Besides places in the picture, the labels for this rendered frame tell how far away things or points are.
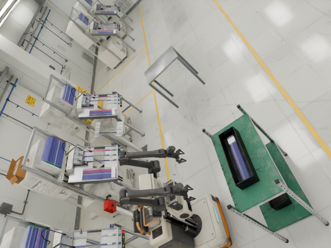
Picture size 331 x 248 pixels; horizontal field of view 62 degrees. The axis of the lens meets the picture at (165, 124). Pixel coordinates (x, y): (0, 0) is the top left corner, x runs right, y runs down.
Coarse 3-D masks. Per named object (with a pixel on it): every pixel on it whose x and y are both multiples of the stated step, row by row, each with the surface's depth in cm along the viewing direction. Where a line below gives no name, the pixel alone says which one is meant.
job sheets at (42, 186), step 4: (36, 184) 391; (40, 184) 392; (44, 184) 393; (48, 184) 395; (36, 188) 398; (40, 188) 398; (44, 188) 399; (48, 188) 401; (52, 188) 402; (56, 188) 403; (44, 192) 407; (48, 192) 408; (52, 192) 409; (60, 192) 411; (64, 192) 412; (68, 192) 414; (56, 196) 417
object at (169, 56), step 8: (168, 48) 489; (160, 56) 496; (168, 56) 474; (176, 56) 455; (152, 64) 501; (160, 64) 480; (168, 64) 460; (184, 64) 467; (144, 72) 507; (152, 72) 485; (160, 72) 466; (192, 72) 479; (152, 80) 472; (200, 80) 493; (176, 104) 517
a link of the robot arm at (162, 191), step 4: (124, 188) 231; (128, 188) 232; (156, 188) 232; (160, 188) 232; (164, 188) 234; (168, 188) 233; (128, 192) 228; (132, 192) 228; (136, 192) 228; (140, 192) 228; (144, 192) 229; (148, 192) 229; (152, 192) 229; (156, 192) 230; (160, 192) 230; (164, 192) 230; (168, 192) 230; (128, 196) 226; (132, 196) 228; (136, 196) 229; (140, 196) 230; (144, 196) 230; (148, 196) 231; (124, 200) 225; (128, 200) 226
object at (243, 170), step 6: (228, 138) 264; (234, 138) 259; (234, 144) 255; (234, 150) 251; (234, 156) 248; (240, 156) 243; (240, 162) 240; (240, 168) 237; (246, 168) 233; (240, 174) 234; (246, 174) 230
